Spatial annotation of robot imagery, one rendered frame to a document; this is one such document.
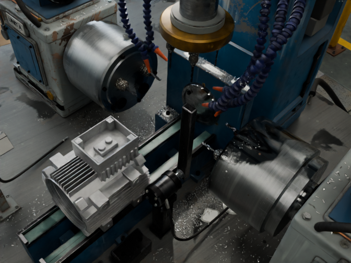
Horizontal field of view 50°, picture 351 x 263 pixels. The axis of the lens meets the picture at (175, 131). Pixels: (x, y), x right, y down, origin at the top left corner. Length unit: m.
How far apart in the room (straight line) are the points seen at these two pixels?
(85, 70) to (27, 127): 0.39
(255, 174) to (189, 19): 0.38
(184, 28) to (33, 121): 0.78
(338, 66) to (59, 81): 2.42
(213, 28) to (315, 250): 0.52
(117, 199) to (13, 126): 0.66
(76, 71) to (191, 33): 0.45
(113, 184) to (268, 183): 0.36
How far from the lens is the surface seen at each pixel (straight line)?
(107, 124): 0.96
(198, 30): 0.89
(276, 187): 0.88
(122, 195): 0.94
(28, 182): 1.31
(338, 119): 1.59
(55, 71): 1.33
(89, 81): 1.17
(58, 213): 1.08
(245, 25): 1.12
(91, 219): 0.92
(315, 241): 0.83
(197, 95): 1.16
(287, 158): 0.89
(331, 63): 3.31
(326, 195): 0.87
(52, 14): 1.30
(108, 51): 1.14
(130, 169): 0.94
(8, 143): 1.07
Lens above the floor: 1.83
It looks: 48 degrees down
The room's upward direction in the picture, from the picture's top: 4 degrees clockwise
